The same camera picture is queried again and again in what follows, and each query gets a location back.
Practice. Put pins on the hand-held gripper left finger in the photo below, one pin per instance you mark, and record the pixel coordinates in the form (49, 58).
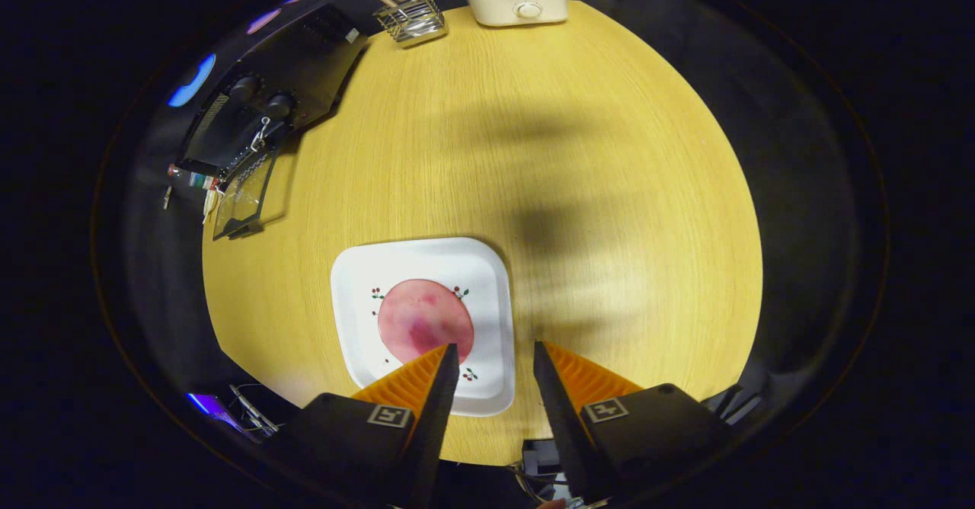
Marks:
(438, 417)

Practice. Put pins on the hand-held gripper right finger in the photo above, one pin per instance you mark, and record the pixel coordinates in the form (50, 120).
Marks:
(564, 425)

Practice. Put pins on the round pink meat slice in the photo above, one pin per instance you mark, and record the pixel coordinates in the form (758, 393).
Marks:
(423, 318)

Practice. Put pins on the white square plate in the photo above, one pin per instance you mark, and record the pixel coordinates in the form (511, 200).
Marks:
(487, 296)

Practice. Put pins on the black toaster oven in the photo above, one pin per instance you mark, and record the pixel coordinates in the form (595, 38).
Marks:
(305, 67)

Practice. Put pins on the small white snack dish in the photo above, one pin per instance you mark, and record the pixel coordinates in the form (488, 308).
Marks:
(211, 206)

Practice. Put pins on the clear plastic water bottle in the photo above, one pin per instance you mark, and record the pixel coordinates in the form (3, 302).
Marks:
(194, 180)

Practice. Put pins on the silver clip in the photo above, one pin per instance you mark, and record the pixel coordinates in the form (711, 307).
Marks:
(167, 198)

